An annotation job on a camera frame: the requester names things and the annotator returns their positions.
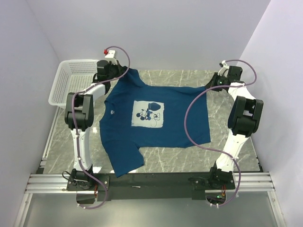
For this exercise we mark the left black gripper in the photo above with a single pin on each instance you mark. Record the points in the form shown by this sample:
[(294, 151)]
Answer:
[(120, 69)]

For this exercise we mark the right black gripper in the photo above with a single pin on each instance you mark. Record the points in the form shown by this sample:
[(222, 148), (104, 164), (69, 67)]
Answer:
[(212, 82)]

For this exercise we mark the white perforated plastic basket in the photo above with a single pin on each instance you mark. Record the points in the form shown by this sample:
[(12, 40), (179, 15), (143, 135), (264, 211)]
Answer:
[(71, 76)]

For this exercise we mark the blue printed t-shirt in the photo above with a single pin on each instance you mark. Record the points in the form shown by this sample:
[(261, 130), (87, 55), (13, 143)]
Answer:
[(138, 115)]

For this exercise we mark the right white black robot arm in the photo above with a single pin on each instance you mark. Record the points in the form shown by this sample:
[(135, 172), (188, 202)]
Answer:
[(243, 121)]

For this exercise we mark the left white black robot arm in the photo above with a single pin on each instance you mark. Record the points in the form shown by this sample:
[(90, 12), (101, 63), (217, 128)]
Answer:
[(79, 116)]

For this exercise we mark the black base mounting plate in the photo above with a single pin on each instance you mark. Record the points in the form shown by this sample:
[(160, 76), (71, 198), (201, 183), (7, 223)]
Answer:
[(192, 185)]

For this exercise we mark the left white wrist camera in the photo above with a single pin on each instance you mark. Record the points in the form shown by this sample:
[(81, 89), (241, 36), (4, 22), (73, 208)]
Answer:
[(110, 56)]

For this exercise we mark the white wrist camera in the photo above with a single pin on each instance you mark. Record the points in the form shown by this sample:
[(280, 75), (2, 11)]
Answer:
[(224, 68), (110, 56)]

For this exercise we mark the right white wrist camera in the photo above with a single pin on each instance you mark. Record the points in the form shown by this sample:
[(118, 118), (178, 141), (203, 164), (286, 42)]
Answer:
[(224, 68)]

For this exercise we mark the aluminium extrusion rail frame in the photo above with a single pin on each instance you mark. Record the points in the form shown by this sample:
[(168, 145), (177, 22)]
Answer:
[(59, 154)]

